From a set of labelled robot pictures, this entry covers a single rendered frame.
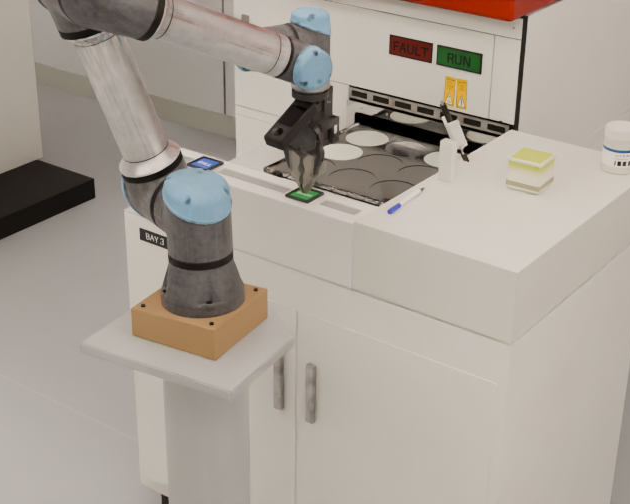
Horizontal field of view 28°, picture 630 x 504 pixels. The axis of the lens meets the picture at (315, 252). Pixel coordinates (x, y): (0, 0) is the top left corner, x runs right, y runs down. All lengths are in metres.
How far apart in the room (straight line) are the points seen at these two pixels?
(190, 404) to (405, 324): 0.44
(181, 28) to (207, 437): 0.76
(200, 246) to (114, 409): 1.48
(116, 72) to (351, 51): 1.00
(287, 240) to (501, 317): 0.48
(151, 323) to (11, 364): 1.63
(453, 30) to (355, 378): 0.85
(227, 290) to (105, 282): 2.07
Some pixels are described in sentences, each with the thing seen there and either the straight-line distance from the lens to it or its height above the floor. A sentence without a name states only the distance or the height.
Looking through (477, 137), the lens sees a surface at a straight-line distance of 2.91.
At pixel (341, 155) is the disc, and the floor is 0.90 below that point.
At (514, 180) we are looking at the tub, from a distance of 2.54.
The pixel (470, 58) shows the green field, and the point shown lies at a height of 1.11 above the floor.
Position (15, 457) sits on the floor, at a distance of 3.45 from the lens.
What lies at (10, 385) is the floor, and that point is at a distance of 3.75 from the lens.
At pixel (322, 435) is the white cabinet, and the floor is 0.45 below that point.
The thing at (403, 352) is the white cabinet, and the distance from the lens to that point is 2.42.
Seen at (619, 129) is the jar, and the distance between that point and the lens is 2.65.
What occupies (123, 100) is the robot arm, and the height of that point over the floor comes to 1.24.
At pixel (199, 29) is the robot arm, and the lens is 2.08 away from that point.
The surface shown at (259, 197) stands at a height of 0.95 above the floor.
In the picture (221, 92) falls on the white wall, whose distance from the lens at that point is 5.43.
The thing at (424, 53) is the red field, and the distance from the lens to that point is 2.94.
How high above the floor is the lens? 1.96
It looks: 26 degrees down
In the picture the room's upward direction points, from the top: 1 degrees clockwise
